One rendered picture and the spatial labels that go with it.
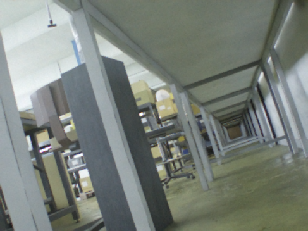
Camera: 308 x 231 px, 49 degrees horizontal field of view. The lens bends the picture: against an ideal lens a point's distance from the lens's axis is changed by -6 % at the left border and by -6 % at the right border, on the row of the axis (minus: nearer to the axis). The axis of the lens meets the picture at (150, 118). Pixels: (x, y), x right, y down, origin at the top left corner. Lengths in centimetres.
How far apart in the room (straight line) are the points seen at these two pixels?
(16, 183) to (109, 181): 114
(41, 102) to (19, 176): 157
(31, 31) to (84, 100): 666
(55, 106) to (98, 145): 46
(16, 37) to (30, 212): 802
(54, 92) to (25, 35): 637
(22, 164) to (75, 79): 122
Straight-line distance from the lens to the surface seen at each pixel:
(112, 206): 166
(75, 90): 172
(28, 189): 53
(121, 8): 135
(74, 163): 777
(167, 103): 961
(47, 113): 203
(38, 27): 821
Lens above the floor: 31
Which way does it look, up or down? 7 degrees up
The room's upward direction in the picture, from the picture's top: 18 degrees counter-clockwise
